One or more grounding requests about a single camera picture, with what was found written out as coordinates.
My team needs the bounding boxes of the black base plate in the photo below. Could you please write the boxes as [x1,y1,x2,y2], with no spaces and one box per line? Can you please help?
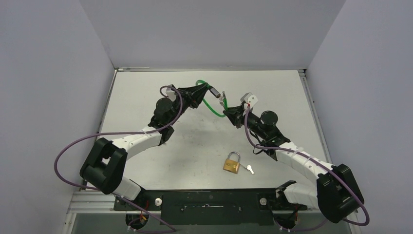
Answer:
[114,188,307,226]

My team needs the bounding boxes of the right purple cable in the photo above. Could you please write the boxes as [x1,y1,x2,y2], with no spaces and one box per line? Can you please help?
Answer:
[244,103,371,227]

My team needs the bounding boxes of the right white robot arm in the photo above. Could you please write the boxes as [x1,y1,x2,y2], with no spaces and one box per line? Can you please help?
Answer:
[223,104,370,226]

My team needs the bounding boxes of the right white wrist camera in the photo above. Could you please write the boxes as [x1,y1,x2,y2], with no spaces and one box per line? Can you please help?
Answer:
[241,92,259,111]

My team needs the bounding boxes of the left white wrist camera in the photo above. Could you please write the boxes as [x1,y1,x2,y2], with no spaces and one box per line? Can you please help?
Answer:
[166,87,177,100]

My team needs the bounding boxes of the brass padlock keys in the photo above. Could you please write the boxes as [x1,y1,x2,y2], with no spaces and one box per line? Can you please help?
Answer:
[239,164,255,175]

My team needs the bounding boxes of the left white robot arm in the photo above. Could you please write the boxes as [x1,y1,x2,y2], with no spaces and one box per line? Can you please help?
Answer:
[80,83,216,210]

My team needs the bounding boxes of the green cable lock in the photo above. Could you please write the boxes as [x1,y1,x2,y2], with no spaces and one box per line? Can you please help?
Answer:
[195,79,228,118]

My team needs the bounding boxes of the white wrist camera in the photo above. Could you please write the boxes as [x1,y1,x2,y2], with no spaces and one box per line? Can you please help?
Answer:
[166,87,177,100]
[241,92,259,111]

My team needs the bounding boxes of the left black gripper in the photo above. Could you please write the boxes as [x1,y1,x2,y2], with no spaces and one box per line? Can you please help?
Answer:
[168,83,209,126]

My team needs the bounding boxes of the purple cable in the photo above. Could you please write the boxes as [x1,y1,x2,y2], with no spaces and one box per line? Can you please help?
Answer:
[244,103,371,227]
[54,85,184,233]

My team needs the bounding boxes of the brass padlock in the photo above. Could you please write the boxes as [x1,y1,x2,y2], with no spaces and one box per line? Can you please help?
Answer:
[223,152,241,174]

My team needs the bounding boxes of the cable lock keys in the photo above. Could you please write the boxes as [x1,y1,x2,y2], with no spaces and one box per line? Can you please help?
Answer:
[219,91,227,109]

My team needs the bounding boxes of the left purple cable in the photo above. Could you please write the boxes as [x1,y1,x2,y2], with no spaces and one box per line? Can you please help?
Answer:
[54,85,184,233]

